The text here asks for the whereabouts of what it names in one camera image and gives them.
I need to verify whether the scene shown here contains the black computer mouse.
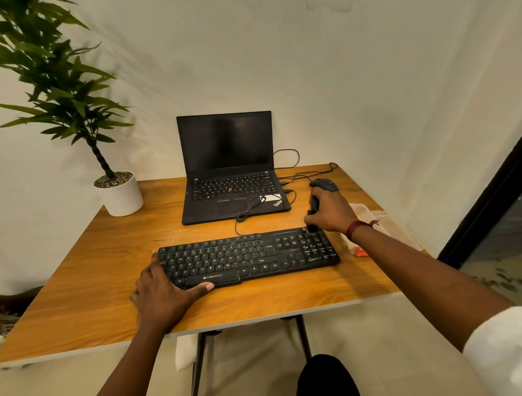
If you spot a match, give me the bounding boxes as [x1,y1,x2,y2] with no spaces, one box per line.
[309,178,340,194]

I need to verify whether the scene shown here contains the person's left forearm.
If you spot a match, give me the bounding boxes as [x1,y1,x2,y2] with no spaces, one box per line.
[97,322,180,396]

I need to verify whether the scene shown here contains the black keyboard cable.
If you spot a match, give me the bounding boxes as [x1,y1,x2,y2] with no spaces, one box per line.
[234,195,266,237]

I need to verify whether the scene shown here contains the person's left hand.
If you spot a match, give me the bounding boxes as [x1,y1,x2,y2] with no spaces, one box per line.
[130,251,215,333]

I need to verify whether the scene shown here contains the person's right hand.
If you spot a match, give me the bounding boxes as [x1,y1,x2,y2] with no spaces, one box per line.
[304,187,359,235]

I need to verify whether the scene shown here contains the black laptop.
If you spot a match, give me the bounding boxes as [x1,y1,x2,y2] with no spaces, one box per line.
[176,110,292,226]

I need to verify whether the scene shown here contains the white cloth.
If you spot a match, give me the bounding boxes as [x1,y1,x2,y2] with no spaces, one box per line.
[342,203,425,256]

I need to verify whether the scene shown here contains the dark door frame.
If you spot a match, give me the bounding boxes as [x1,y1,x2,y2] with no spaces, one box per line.
[437,137,522,271]

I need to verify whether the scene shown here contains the black mouse cable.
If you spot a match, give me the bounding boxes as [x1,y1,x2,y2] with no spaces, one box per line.
[278,162,338,183]

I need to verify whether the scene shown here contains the black table legs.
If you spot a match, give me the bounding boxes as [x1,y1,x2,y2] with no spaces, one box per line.
[190,314,313,396]

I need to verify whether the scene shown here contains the dark patterned rug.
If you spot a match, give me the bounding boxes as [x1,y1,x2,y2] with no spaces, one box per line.
[0,286,44,338]

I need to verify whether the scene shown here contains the black cleaning brush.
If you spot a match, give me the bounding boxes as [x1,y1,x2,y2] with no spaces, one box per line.
[306,195,321,234]

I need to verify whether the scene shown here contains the black looped cable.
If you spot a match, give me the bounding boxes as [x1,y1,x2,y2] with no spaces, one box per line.
[273,149,301,170]

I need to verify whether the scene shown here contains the white plant pot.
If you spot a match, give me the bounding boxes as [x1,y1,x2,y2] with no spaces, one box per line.
[93,171,144,218]

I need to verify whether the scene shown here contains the person's black trouser leg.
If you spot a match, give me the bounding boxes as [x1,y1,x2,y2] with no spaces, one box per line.
[296,354,361,396]

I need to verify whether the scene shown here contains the green leafy plant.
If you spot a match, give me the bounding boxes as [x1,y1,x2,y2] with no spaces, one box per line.
[0,0,135,181]

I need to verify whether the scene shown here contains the white bag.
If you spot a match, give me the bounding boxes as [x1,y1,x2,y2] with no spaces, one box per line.
[175,334,199,372]

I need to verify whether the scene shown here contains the black computer keyboard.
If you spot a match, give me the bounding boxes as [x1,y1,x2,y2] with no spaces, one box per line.
[158,227,341,290]

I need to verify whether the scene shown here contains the red thread wristband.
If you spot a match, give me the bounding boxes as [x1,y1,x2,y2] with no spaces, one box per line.
[345,219,380,242]

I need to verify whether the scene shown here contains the white shirt sleeve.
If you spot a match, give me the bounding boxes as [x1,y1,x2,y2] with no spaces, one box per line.
[462,306,522,396]

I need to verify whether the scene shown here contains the person's right forearm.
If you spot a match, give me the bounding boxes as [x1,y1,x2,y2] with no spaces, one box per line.
[350,224,515,352]

